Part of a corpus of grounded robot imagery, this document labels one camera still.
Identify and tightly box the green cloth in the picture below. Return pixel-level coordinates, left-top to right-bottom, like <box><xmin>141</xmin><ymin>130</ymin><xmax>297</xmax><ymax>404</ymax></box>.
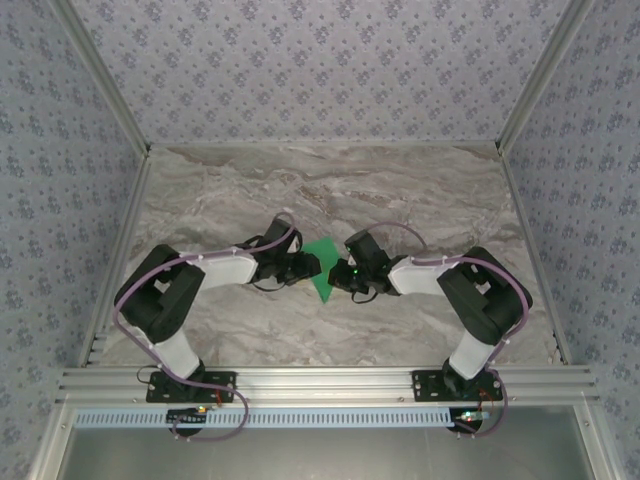
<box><xmin>301</xmin><ymin>235</ymin><xmax>342</xmax><ymax>305</ymax></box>

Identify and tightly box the aluminium cross beam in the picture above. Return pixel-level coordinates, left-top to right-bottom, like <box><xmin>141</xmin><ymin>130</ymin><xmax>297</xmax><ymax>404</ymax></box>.
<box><xmin>55</xmin><ymin>365</ymin><xmax>601</xmax><ymax>406</ymax></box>

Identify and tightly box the right small circuit board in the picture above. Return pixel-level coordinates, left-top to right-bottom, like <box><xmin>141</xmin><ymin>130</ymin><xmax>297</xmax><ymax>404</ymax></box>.
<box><xmin>451</xmin><ymin>408</ymin><xmax>494</xmax><ymax>432</ymax></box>

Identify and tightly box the small circuit board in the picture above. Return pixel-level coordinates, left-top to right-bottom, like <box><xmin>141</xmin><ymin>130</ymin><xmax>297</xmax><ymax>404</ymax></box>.
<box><xmin>451</xmin><ymin>408</ymin><xmax>494</xmax><ymax>432</ymax></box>
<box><xmin>166</xmin><ymin>406</ymin><xmax>209</xmax><ymax>427</ymax></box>

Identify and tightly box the left small circuit board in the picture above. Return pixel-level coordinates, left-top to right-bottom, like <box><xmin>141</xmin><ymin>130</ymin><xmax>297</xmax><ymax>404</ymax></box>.
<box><xmin>166</xmin><ymin>406</ymin><xmax>209</xmax><ymax>427</ymax></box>

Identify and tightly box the left gripper thin black cable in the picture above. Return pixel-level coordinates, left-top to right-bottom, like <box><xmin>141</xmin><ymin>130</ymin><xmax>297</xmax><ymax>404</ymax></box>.
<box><xmin>233</xmin><ymin>233</ymin><xmax>294</xmax><ymax>292</ymax></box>

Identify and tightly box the aluminium back rail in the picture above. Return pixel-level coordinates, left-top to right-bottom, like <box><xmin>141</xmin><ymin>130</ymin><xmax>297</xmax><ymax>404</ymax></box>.
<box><xmin>147</xmin><ymin>140</ymin><xmax>502</xmax><ymax>150</ymax></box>

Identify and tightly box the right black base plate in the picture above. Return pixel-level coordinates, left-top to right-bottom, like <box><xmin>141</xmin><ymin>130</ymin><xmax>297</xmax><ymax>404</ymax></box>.
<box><xmin>410</xmin><ymin>369</ymin><xmax>502</xmax><ymax>404</ymax></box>

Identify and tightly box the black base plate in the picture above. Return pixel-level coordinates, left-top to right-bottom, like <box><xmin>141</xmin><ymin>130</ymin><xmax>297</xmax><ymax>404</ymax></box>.
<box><xmin>145</xmin><ymin>370</ymin><xmax>238</xmax><ymax>404</ymax></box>
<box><xmin>410</xmin><ymin>369</ymin><xmax>502</xmax><ymax>404</ymax></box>

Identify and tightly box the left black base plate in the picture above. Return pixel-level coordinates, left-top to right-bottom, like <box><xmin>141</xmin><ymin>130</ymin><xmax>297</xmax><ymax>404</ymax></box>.
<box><xmin>145</xmin><ymin>370</ymin><xmax>238</xmax><ymax>404</ymax></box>

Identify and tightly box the slotted white cable duct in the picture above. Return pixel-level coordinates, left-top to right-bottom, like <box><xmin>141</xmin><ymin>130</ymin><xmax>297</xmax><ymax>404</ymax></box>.
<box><xmin>73</xmin><ymin>406</ymin><xmax>495</xmax><ymax>430</ymax></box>

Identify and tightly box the left aluminium side rail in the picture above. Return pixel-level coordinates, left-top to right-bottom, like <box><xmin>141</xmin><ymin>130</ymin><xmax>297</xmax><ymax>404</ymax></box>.
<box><xmin>77</xmin><ymin>149</ymin><xmax>154</xmax><ymax>369</ymax></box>

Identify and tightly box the aluminium side rail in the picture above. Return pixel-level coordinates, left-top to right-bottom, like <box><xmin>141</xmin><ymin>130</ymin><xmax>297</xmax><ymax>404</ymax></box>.
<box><xmin>77</xmin><ymin>149</ymin><xmax>154</xmax><ymax>369</ymax></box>
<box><xmin>496</xmin><ymin>144</ymin><xmax>574</xmax><ymax>367</ymax></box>

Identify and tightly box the right aluminium side rail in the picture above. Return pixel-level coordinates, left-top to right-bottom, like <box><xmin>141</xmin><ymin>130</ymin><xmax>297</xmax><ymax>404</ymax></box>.
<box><xmin>496</xmin><ymin>144</ymin><xmax>574</xmax><ymax>367</ymax></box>

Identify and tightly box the left aluminium corner post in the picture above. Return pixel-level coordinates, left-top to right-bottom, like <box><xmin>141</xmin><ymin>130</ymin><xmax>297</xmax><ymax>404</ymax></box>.
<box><xmin>49</xmin><ymin>0</ymin><xmax>153</xmax><ymax>157</ymax></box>

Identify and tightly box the aluminium corner post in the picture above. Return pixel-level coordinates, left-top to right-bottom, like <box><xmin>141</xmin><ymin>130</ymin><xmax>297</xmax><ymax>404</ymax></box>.
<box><xmin>494</xmin><ymin>0</ymin><xmax>599</xmax><ymax>152</ymax></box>
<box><xmin>49</xmin><ymin>0</ymin><xmax>153</xmax><ymax>157</ymax></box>

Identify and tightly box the right aluminium corner post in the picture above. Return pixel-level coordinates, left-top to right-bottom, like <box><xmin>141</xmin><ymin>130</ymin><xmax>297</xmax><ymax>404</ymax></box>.
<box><xmin>494</xmin><ymin>0</ymin><xmax>599</xmax><ymax>152</ymax></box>

